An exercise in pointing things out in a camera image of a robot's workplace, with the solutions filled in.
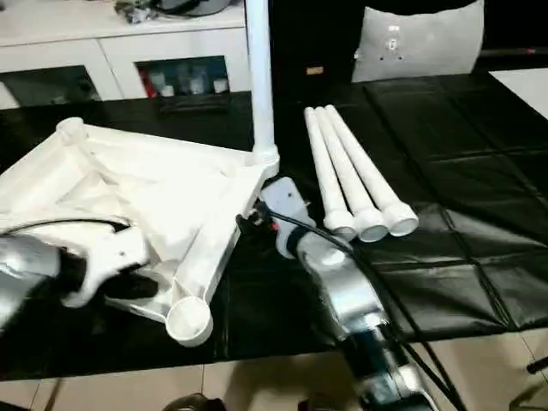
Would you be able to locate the white plastic table leg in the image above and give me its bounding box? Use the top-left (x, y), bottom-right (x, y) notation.
top-left (243, 0), bottom-right (282, 174)
top-left (303, 108), bottom-right (357, 241)
top-left (313, 106), bottom-right (390, 244)
top-left (324, 104), bottom-right (420, 238)

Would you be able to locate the white plastic table top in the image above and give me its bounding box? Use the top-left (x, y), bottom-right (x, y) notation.
top-left (0, 117), bottom-right (282, 348)

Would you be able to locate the black work mat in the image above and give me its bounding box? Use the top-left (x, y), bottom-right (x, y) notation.
top-left (0, 68), bottom-right (548, 383)

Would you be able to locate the black cabinet with gold label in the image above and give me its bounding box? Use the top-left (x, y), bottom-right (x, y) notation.
top-left (267, 0), bottom-right (371, 86)

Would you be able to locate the white cabinet with glass doors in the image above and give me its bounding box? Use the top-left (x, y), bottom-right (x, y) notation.
top-left (0, 0), bottom-right (254, 109)

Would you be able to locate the flat white board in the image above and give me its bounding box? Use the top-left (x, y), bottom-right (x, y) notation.
top-left (488, 68), bottom-right (548, 121)

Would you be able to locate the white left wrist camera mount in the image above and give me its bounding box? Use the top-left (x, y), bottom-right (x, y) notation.
top-left (62, 223), bottom-right (152, 309)

